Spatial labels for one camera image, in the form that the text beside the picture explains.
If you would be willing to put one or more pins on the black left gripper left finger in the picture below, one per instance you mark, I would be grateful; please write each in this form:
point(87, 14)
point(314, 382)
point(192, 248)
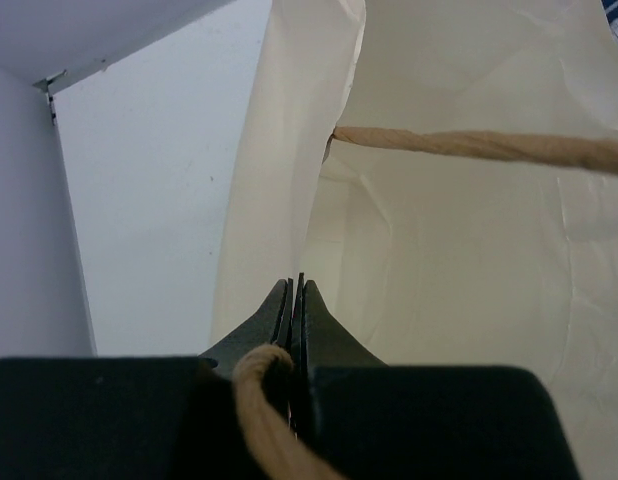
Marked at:
point(133, 417)

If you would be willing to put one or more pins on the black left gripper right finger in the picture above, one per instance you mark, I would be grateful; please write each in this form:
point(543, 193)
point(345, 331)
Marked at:
point(370, 420)

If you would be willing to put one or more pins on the brown paper bag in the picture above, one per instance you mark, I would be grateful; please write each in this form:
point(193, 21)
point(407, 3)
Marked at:
point(428, 259)

